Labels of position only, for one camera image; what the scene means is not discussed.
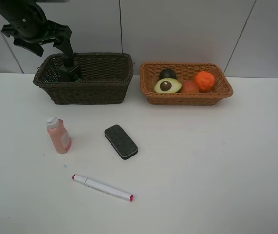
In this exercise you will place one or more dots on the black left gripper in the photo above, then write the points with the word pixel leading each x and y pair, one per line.
pixel 28 25

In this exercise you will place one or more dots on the dark green pump bottle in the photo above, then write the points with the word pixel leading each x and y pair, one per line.
pixel 70 71

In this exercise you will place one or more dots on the pink lotion bottle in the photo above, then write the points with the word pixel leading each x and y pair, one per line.
pixel 59 135

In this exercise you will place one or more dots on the dark mangosteen fruit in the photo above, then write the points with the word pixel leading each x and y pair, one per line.
pixel 167 73

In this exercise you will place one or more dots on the halved avocado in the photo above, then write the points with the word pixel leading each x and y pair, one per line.
pixel 167 85

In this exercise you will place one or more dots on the orange-red peach fruit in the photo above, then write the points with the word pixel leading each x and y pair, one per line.
pixel 189 87

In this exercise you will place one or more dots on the orange tangerine fruit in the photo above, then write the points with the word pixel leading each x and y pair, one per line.
pixel 205 81

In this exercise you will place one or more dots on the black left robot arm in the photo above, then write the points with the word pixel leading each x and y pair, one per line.
pixel 31 29

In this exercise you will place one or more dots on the dark brown wicker basket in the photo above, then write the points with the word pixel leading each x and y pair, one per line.
pixel 105 79

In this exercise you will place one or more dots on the light orange wicker basket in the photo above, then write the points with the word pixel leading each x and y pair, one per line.
pixel 149 75

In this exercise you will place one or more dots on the black whiteboard eraser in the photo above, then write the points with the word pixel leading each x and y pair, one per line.
pixel 121 142

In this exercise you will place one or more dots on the white pink-capped marker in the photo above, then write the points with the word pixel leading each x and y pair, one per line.
pixel 103 188

